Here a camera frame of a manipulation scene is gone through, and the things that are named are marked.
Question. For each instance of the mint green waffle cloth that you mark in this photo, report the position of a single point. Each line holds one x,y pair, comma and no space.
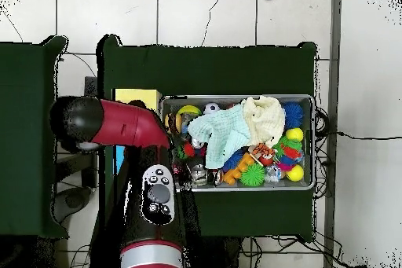
226,132

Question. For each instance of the cream waffle cloth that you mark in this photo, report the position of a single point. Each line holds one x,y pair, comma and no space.
263,120

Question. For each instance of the orange tiger plush toy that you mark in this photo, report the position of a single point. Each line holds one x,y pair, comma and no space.
263,150

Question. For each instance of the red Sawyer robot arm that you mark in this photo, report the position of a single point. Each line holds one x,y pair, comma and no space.
125,123

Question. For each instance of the clear mesh bin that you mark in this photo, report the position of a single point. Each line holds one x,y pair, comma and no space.
169,104

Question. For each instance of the wooden box with three holes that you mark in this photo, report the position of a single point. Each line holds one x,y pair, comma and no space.
138,95

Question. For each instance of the small soccer ball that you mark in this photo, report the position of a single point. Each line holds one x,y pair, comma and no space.
212,107

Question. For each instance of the wooden yo-yo toy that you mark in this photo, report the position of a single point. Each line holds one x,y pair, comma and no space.
172,123

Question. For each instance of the orange plastic block toy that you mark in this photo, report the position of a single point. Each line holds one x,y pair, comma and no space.
240,167

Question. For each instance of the dark green table cloth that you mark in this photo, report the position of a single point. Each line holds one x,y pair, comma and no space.
25,107
204,70

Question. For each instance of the bright green spiky ball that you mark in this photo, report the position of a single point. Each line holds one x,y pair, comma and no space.
252,174

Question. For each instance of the yellow smooth ball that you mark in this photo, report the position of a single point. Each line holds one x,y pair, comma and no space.
295,173
294,134

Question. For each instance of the blue spiky ball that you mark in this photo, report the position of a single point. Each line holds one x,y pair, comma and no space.
292,114

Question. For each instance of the black metal stand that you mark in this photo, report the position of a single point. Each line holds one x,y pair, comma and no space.
90,170

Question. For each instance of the dark grey rounded base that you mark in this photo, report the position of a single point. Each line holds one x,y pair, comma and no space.
73,200

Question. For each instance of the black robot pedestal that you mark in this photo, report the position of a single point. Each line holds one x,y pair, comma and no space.
220,255

